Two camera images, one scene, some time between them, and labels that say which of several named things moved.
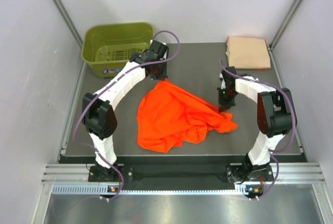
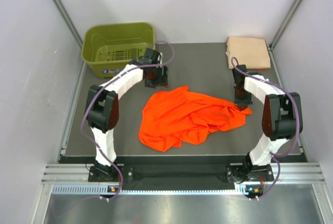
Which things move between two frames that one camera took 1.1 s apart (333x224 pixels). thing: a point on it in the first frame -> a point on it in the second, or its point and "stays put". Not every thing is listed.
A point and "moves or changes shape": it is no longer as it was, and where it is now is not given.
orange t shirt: x=168 y=116 moves or changes shape
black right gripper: x=223 y=105 -> x=241 y=103
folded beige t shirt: x=247 y=53 stays put
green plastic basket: x=107 y=48 stays put
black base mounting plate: x=251 y=172 stays put
